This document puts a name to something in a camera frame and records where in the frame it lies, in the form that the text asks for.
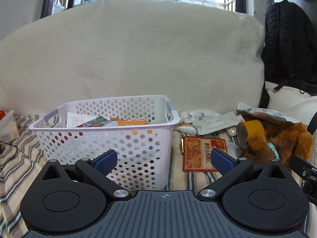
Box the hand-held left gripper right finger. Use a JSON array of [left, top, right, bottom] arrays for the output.
[[197, 148, 291, 201]]

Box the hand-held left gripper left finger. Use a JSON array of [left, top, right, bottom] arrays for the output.
[[41, 149, 132, 201]]

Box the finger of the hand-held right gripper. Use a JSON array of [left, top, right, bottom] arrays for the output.
[[290, 154, 317, 197]]

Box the brown teddy bear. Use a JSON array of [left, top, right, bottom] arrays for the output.
[[239, 123, 314, 170]]

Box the white perforated plastic basket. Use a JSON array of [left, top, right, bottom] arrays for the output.
[[28, 95, 181, 191]]

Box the pastel dotted paper bag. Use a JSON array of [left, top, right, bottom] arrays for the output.
[[236, 102, 301, 125]]

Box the white paper slip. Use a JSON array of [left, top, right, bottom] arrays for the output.
[[226, 141, 243, 158]]

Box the red and orange flat packet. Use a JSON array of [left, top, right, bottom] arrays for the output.
[[183, 136, 228, 173]]

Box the white flat pouch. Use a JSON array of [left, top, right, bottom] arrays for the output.
[[192, 111, 245, 135]]

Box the floral printed packet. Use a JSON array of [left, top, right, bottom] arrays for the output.
[[77, 116, 112, 128]]

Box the yellow tape roll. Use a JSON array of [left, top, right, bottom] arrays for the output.
[[237, 119, 266, 150]]

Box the white tube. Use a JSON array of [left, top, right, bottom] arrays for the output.
[[175, 123, 199, 134]]

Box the white paper packet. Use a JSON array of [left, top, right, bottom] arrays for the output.
[[66, 112, 97, 128]]

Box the white patterned tissue pack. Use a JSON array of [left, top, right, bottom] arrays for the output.
[[180, 109, 221, 124]]

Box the white textured pillow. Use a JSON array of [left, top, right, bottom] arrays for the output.
[[265, 81, 317, 126]]

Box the white and orange tissue box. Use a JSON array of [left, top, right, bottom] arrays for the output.
[[0, 110, 20, 142]]

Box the large cream quilted cushion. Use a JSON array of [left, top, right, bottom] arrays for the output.
[[0, 0, 265, 119]]

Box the black backpack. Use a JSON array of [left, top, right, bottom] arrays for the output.
[[259, 0, 317, 109]]

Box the black strap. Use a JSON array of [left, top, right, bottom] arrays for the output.
[[306, 111, 317, 134]]

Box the thin black cable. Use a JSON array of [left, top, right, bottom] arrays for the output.
[[0, 140, 19, 176]]

